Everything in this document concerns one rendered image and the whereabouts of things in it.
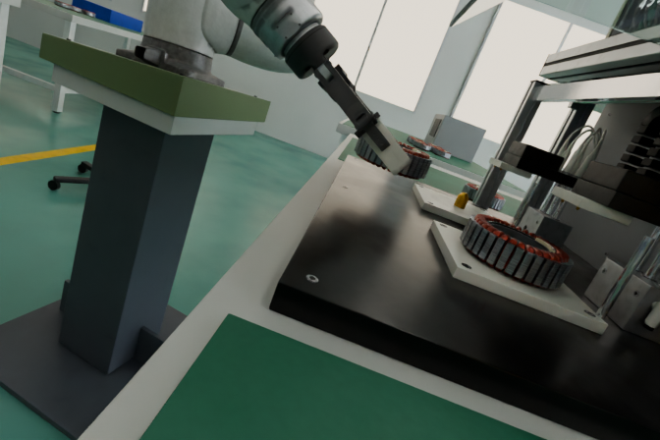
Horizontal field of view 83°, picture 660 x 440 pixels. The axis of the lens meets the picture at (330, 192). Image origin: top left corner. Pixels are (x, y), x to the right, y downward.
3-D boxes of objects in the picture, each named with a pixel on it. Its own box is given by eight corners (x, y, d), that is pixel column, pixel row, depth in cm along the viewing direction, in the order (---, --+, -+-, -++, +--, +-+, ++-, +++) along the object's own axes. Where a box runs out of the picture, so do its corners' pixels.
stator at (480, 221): (471, 265, 37) (488, 232, 36) (449, 229, 48) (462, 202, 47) (578, 306, 36) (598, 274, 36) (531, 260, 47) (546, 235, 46)
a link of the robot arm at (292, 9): (242, 25, 49) (272, 61, 49) (293, -27, 46) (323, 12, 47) (262, 37, 57) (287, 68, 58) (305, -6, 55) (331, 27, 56)
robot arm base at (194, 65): (97, 49, 75) (102, 21, 74) (162, 68, 97) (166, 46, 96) (179, 74, 74) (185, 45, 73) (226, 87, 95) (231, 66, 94)
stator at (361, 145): (350, 157, 50) (360, 132, 49) (355, 148, 61) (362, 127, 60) (428, 188, 50) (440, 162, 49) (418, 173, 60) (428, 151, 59)
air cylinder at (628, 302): (622, 329, 38) (651, 284, 37) (582, 294, 46) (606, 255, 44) (669, 348, 38) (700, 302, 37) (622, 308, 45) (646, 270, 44)
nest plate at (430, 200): (421, 208, 59) (424, 201, 58) (412, 189, 73) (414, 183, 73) (511, 243, 58) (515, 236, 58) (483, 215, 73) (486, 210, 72)
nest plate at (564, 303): (452, 277, 35) (458, 266, 35) (429, 227, 50) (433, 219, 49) (602, 335, 35) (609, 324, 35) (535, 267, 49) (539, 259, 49)
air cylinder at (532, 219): (527, 245, 62) (544, 215, 60) (512, 230, 69) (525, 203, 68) (557, 255, 62) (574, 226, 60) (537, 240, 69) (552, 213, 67)
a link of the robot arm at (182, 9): (140, 36, 89) (159, -61, 85) (217, 62, 98) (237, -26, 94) (140, 32, 75) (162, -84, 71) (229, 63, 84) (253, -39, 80)
